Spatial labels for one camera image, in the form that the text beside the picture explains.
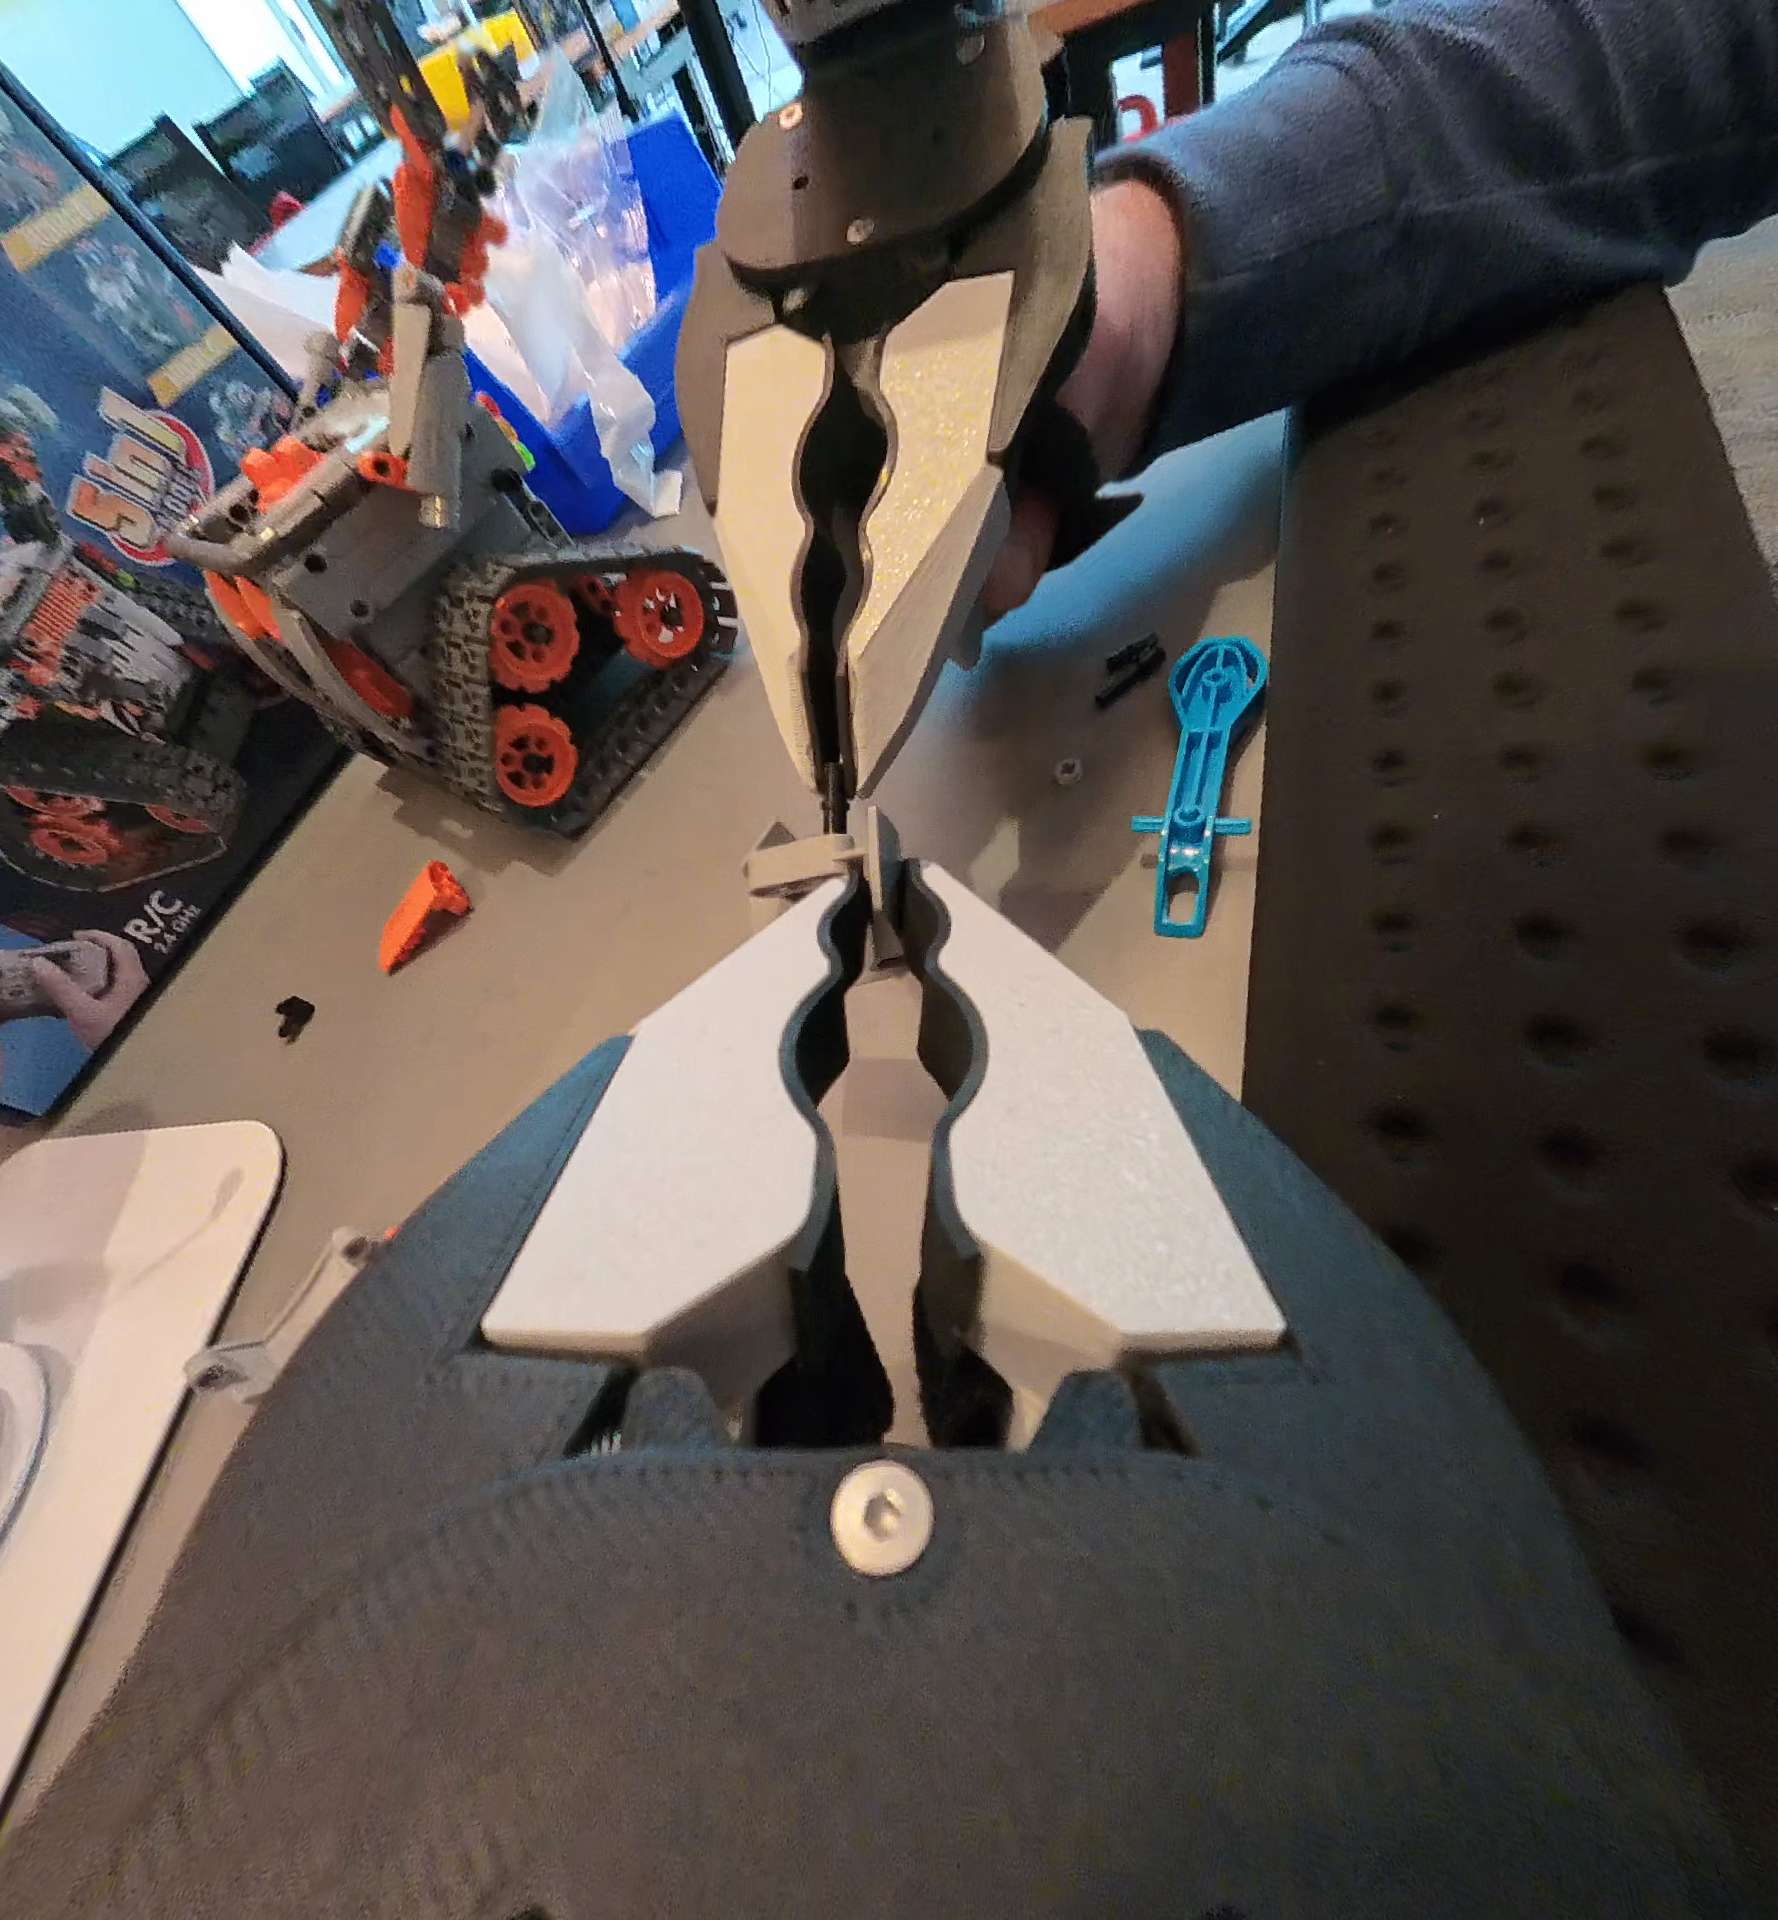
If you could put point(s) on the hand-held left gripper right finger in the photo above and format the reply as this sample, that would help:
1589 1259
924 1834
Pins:
1114 1185

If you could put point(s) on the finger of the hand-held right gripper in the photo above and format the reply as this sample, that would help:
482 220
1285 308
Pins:
769 495
942 481

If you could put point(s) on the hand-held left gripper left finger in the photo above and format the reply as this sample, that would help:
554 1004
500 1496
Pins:
650 1185

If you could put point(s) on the long black axle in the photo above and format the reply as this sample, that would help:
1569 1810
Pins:
834 796

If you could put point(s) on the small grey curved panel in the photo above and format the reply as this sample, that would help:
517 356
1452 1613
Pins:
882 885

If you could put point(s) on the person's right forearm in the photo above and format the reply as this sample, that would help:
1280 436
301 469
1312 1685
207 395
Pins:
1428 181

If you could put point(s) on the person's right hand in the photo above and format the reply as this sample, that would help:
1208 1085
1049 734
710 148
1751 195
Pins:
1138 299

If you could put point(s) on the blue storage bin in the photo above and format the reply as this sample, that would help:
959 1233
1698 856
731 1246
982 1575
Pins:
589 449

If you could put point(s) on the short black axle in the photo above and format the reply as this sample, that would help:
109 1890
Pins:
1128 684
1138 652

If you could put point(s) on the clear plastic bags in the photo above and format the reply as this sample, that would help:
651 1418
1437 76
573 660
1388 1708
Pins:
589 272

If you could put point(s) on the orange wedge piece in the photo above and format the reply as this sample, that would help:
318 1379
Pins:
425 919

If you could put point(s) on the grey orange tracked toy robot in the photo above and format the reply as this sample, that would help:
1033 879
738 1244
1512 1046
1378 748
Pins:
425 601

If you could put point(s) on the grey panel with lugs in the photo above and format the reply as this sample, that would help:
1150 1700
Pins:
282 1321

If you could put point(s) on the small black angled connector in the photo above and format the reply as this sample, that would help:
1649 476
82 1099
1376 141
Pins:
294 1018

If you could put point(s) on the blue brick separator tool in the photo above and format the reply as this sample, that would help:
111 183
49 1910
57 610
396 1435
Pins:
1196 779

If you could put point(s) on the stack of black boxes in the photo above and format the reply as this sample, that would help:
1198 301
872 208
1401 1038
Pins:
229 165

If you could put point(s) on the toy robot product box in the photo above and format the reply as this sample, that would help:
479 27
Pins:
34 525

